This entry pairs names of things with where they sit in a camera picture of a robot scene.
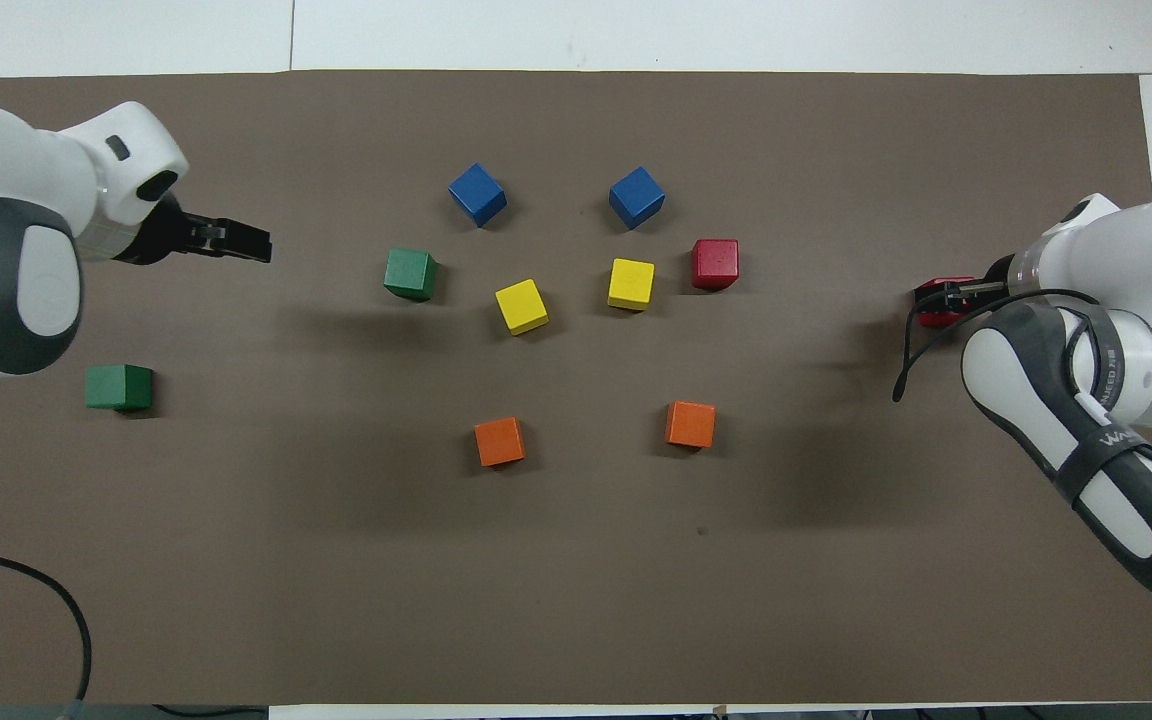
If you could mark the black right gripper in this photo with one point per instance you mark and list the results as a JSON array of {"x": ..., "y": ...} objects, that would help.
[{"x": 999, "y": 282}]

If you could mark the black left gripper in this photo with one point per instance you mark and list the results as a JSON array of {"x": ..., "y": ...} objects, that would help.
[{"x": 198, "y": 234}]

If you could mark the red wooden cube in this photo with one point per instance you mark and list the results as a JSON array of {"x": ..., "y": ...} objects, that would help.
[
  {"x": 715, "y": 263},
  {"x": 936, "y": 320}
]

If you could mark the green wooden cube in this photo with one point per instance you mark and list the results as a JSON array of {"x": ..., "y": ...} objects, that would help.
[
  {"x": 119, "y": 386},
  {"x": 410, "y": 274}
]

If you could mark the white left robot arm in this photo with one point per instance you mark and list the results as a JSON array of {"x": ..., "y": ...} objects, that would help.
[{"x": 16, "y": 200}]

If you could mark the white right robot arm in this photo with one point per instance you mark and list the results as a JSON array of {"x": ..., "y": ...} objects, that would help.
[{"x": 1136, "y": 260}]

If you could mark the blue wooden cube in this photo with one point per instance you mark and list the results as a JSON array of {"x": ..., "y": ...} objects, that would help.
[
  {"x": 477, "y": 194},
  {"x": 636, "y": 197}
]

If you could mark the yellow wooden cube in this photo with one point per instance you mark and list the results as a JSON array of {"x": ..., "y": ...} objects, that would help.
[
  {"x": 521, "y": 306},
  {"x": 631, "y": 284}
]

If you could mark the orange wooden cube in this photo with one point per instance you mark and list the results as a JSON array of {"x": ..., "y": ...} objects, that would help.
[
  {"x": 500, "y": 441},
  {"x": 690, "y": 424}
]

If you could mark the brown table mat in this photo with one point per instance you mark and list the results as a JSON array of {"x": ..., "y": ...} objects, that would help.
[{"x": 576, "y": 580}]

